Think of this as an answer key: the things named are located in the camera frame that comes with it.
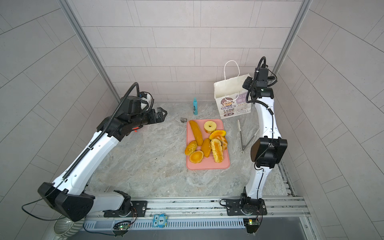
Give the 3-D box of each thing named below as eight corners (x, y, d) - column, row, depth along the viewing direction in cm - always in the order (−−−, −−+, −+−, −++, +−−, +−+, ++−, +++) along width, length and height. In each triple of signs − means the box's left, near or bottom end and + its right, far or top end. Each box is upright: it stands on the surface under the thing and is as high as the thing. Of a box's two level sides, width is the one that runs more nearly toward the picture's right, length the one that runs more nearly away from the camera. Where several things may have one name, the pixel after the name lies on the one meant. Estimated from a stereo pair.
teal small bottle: (193, 115, 112) (193, 104, 102) (194, 101, 121) (193, 90, 112) (197, 115, 112) (197, 104, 102) (197, 101, 121) (197, 90, 112)
